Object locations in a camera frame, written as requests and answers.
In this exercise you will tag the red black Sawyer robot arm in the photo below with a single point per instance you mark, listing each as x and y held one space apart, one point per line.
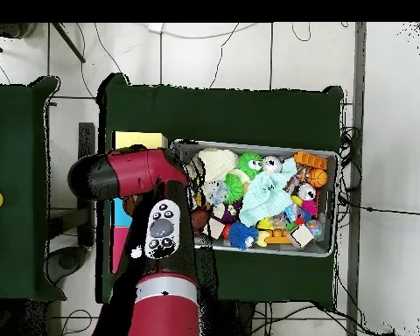
136 171

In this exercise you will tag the wooden box with three holes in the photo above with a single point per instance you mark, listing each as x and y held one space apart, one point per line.
140 139

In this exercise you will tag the green spiky ball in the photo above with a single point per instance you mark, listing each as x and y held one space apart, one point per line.
234 187

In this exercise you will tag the cream waffle cloth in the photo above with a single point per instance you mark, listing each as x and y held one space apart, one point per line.
218 162

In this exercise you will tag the green spiky toy with eyes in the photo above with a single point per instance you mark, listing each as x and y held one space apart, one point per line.
246 162

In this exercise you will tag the mint waffle cloth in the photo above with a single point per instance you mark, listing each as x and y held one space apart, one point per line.
266 196

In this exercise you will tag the blue spiky ball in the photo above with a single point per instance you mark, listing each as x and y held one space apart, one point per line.
243 235

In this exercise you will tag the silver drink can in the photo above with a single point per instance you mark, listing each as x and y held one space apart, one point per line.
272 164

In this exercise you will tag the dark green table cloth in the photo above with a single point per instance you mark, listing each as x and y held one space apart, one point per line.
231 115
14 140

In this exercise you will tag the plain wooden cube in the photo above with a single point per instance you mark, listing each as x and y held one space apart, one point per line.
301 236

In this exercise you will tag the orange toy basketball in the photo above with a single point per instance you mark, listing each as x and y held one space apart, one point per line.
316 177

